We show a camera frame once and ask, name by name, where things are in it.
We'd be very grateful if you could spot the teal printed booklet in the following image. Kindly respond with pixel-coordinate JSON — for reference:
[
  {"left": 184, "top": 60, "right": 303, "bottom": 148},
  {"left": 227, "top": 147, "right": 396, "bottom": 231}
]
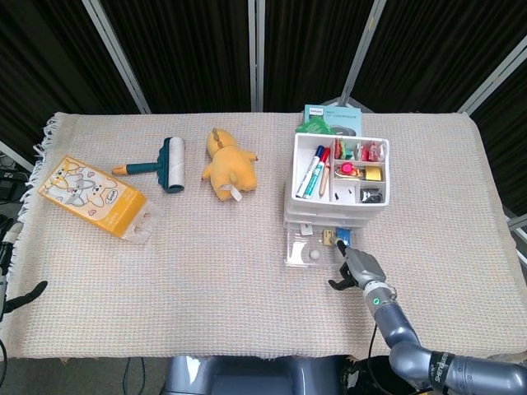
[{"left": 303, "top": 104, "right": 364, "bottom": 137}]

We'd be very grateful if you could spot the teal lint roller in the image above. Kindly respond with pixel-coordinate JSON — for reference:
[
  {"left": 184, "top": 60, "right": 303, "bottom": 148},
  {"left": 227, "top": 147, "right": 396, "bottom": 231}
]
[{"left": 111, "top": 136, "right": 186, "bottom": 194}]

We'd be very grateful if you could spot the brass padlock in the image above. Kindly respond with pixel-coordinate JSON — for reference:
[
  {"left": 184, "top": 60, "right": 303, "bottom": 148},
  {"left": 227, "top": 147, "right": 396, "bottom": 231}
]
[{"left": 333, "top": 164, "right": 385, "bottom": 182}]

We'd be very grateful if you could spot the tan wooden pencil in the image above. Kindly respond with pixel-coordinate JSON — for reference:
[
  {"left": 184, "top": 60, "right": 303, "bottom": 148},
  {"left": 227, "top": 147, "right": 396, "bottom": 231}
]
[{"left": 319, "top": 162, "right": 332, "bottom": 198}]

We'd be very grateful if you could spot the yellow plush toy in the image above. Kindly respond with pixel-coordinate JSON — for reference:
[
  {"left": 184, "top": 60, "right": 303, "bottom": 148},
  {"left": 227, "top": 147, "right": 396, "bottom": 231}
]
[{"left": 200, "top": 128, "right": 260, "bottom": 203}]

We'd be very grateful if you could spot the beige woven table cloth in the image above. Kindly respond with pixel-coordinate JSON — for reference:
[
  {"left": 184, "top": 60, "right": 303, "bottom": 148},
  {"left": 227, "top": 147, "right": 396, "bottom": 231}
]
[{"left": 0, "top": 111, "right": 520, "bottom": 363}]

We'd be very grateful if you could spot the red and green clips pack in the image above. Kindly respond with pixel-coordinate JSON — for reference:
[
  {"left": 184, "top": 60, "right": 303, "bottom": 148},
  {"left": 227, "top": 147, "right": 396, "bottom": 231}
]
[{"left": 333, "top": 138, "right": 360, "bottom": 160}]

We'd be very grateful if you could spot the black waste bin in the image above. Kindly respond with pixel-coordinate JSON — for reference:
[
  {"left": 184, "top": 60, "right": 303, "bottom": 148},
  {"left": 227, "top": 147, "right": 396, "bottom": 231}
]
[{"left": 341, "top": 355, "right": 399, "bottom": 395}]

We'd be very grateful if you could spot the grey screen frame post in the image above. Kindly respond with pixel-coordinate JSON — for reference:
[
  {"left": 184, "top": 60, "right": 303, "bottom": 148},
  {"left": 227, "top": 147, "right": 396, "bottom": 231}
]
[
  {"left": 339, "top": 0, "right": 388, "bottom": 110},
  {"left": 0, "top": 139, "right": 34, "bottom": 174},
  {"left": 456, "top": 53, "right": 527, "bottom": 116},
  {"left": 246, "top": 0, "right": 265, "bottom": 112},
  {"left": 81, "top": 0, "right": 152, "bottom": 114},
  {"left": 506, "top": 213, "right": 527, "bottom": 264}
]

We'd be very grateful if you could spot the yellow cat-print tissue pack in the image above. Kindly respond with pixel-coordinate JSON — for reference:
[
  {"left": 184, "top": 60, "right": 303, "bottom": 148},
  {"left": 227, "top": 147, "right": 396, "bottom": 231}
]
[{"left": 39, "top": 154, "right": 161, "bottom": 247}]

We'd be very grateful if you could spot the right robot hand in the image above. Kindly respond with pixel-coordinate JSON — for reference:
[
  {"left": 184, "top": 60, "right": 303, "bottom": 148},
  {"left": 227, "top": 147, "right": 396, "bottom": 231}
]
[{"left": 328, "top": 237, "right": 387, "bottom": 292}]

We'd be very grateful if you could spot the green packet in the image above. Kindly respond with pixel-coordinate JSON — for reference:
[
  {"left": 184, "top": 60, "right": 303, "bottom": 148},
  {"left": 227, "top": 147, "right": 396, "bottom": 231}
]
[{"left": 296, "top": 116, "right": 333, "bottom": 135}]

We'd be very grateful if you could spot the red candy packet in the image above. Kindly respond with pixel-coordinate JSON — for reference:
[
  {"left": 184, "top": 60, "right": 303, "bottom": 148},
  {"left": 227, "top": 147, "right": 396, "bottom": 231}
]
[{"left": 360, "top": 139, "right": 387, "bottom": 162}]

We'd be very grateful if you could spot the white drawer organizer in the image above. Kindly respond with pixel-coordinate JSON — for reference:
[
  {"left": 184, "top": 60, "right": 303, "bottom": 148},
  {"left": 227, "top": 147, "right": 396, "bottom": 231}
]
[{"left": 282, "top": 132, "right": 390, "bottom": 228}]

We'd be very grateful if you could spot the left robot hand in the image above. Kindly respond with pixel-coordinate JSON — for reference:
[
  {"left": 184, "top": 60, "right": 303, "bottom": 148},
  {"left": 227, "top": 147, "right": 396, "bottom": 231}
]
[{"left": 0, "top": 221, "right": 49, "bottom": 318}]

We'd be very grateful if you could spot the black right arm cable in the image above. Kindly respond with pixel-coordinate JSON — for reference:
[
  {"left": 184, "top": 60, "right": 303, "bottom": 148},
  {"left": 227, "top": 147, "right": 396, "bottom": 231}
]
[{"left": 366, "top": 323, "right": 378, "bottom": 360}]

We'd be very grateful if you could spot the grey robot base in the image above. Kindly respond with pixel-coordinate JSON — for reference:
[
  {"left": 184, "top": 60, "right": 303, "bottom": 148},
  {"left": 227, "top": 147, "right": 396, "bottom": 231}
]
[{"left": 164, "top": 355, "right": 351, "bottom": 395}]

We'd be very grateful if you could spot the blue-cap whiteboard marker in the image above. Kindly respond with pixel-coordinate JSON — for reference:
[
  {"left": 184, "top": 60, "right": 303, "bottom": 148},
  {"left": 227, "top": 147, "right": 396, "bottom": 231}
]
[{"left": 295, "top": 144, "right": 326, "bottom": 198}]

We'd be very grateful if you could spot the red-cap whiteboard marker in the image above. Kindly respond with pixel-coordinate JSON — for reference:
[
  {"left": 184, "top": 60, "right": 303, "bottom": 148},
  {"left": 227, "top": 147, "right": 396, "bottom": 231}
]
[{"left": 304, "top": 146, "right": 333, "bottom": 199}]

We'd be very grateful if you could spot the black floor cable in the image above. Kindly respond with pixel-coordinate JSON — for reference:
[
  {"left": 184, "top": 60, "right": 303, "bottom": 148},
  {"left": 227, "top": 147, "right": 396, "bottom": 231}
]
[{"left": 121, "top": 356, "right": 146, "bottom": 395}]

